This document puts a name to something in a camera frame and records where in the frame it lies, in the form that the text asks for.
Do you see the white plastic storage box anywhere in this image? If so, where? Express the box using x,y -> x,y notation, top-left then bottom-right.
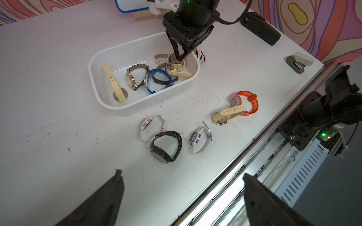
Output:
87,31 -> 201,117

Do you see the red translucent watch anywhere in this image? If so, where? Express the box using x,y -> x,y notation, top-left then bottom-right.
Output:
229,90 -> 259,116

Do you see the white orange strap watch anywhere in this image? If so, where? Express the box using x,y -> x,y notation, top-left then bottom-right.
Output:
195,48 -> 206,64

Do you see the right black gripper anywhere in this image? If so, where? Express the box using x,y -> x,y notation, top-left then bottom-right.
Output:
163,11 -> 215,62

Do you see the beige strap watch near red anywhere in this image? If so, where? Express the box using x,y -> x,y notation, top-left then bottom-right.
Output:
212,105 -> 245,126

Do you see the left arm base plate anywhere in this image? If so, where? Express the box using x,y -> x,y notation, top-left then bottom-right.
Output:
278,91 -> 335,151

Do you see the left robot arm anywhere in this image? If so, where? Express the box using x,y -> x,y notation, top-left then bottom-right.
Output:
58,66 -> 362,226

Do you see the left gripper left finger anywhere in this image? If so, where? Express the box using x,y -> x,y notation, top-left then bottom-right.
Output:
56,169 -> 125,226

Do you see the black smart watch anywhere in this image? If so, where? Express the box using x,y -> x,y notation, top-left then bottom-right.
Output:
150,131 -> 183,164

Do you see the small whiteboard blue frame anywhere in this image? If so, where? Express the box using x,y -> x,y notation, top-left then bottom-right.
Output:
115,0 -> 149,14

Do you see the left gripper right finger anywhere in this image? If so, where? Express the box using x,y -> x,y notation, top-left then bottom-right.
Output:
243,173 -> 312,226

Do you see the aluminium rail front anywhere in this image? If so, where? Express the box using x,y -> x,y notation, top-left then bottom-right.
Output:
172,62 -> 344,226

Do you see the wooden easel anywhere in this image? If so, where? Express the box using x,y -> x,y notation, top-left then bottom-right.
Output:
133,8 -> 165,19

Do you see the white pink strap watch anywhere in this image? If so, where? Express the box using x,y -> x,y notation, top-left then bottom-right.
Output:
140,115 -> 166,143

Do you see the cream strap gold watch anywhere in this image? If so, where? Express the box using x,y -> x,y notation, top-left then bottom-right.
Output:
154,53 -> 192,78

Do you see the beige long strap watch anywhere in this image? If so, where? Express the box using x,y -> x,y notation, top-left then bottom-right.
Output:
103,63 -> 128,103

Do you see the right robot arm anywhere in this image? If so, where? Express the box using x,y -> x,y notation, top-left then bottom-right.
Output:
148,1 -> 252,62

